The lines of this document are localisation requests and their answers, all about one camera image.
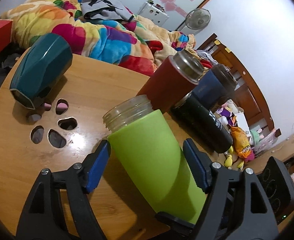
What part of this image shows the green bottle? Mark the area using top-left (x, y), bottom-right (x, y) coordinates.
top-left (103, 95), bottom-right (206, 224)

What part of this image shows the teal ceramic cup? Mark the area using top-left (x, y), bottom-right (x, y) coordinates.
top-left (9, 33), bottom-right (72, 109)

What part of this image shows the yellow plush toy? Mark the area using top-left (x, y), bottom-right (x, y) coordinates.
top-left (224, 146), bottom-right (244, 171)

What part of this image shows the orange snack bag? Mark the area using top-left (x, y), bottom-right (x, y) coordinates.
top-left (230, 126), bottom-right (255, 163)

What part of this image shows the black lying thermos bottle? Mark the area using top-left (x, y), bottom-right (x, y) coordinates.
top-left (171, 92), bottom-right (233, 154)

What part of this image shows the purple plush doll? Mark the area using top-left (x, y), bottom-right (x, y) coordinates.
top-left (215, 107), bottom-right (237, 126)

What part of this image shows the wooden bed headboard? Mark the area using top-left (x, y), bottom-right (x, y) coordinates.
top-left (198, 34), bottom-right (275, 131)

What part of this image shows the blue tumbler brown lid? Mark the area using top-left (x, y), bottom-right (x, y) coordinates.
top-left (193, 64), bottom-right (237, 112)

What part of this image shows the red thermos bottle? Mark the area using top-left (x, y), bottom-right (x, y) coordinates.
top-left (137, 50), bottom-right (204, 113)

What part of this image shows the colourful patchwork blanket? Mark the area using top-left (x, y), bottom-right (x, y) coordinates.
top-left (0, 0), bottom-right (199, 76)

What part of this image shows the standing electric fan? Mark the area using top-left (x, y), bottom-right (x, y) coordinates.
top-left (177, 8), bottom-right (211, 32)

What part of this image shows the white small cabinet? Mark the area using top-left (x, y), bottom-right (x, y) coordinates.
top-left (138, 2), bottom-right (169, 27)

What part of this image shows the grey black garment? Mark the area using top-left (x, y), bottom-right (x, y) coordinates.
top-left (80, 0), bottom-right (135, 22)

